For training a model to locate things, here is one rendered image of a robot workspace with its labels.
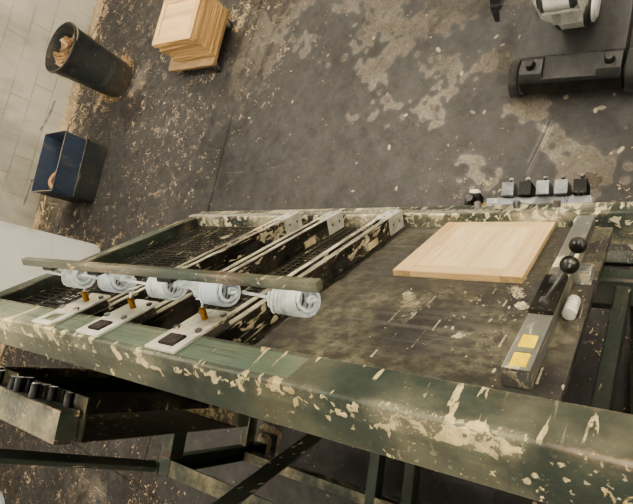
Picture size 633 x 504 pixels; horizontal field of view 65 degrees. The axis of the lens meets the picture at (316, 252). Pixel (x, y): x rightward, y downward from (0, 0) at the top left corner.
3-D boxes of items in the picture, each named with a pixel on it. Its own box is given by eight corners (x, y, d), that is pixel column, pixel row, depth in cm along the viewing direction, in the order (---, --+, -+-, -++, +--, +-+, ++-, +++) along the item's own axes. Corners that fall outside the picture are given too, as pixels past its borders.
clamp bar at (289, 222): (306, 226, 227) (296, 174, 220) (62, 359, 137) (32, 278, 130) (288, 226, 233) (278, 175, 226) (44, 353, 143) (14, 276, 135)
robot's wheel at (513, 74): (520, 71, 279) (511, 52, 263) (529, 70, 276) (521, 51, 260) (513, 105, 277) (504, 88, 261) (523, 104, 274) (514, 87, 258)
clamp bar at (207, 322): (408, 226, 198) (401, 166, 191) (186, 394, 108) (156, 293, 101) (386, 226, 204) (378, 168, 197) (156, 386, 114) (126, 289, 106)
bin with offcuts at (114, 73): (140, 54, 507) (81, 17, 455) (127, 102, 502) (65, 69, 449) (112, 60, 537) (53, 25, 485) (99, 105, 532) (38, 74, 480)
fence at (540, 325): (595, 226, 161) (595, 215, 160) (531, 390, 89) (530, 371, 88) (578, 226, 164) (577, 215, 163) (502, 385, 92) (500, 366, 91)
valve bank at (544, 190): (607, 185, 190) (601, 163, 171) (605, 222, 188) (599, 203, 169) (476, 191, 219) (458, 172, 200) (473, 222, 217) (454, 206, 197)
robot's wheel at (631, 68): (631, 61, 248) (629, 39, 232) (643, 60, 245) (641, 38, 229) (625, 99, 246) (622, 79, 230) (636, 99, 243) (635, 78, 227)
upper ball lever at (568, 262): (551, 306, 110) (584, 258, 103) (548, 314, 107) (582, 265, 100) (535, 297, 111) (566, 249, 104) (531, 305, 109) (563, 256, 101)
